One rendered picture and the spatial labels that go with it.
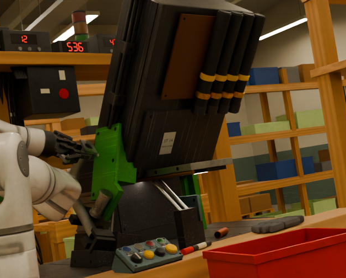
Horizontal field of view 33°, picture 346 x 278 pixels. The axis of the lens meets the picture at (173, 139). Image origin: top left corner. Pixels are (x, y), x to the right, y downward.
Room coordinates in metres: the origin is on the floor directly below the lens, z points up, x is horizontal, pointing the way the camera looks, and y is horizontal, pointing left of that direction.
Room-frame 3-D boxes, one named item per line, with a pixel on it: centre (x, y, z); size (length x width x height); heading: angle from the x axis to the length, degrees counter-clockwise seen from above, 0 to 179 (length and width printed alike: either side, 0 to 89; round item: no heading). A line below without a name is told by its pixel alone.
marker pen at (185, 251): (1.58, -0.02, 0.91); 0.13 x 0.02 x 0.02; 145
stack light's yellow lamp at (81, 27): (2.09, 0.27, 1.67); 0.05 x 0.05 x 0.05
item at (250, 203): (11.82, -1.04, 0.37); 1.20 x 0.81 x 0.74; 125
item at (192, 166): (1.76, 0.03, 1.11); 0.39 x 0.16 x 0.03; 41
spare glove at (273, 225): (1.79, -0.26, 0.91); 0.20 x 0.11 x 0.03; 138
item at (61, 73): (1.87, 0.38, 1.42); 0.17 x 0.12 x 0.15; 131
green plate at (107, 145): (1.69, 0.17, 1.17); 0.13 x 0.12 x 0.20; 131
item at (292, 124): (7.55, -1.38, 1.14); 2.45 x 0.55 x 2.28; 123
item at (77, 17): (2.09, 0.27, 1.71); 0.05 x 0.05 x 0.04
